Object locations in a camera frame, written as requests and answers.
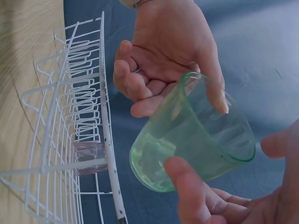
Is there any person's right hand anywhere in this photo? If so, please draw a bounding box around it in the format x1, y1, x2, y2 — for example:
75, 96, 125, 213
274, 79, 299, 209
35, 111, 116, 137
164, 118, 299, 224

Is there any person's left hand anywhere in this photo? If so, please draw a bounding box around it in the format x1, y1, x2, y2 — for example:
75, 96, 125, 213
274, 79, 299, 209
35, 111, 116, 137
113, 0, 229, 119

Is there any green transparent plastic cup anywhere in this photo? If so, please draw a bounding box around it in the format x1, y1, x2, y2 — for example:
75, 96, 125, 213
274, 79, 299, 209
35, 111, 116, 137
129, 71, 256, 193

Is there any person's left forearm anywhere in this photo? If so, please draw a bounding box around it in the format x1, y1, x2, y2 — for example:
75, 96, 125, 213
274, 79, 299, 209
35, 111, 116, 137
120, 0, 150, 8

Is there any blue cloth mat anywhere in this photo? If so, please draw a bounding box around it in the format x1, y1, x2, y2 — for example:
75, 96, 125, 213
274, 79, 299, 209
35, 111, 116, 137
62, 0, 299, 224

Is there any pink transparent plastic cup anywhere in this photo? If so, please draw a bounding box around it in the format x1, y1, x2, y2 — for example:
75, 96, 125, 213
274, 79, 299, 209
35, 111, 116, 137
72, 142, 108, 176

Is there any white wire dish rack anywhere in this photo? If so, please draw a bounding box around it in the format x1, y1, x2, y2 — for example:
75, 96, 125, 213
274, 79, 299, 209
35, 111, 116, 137
0, 11, 129, 224

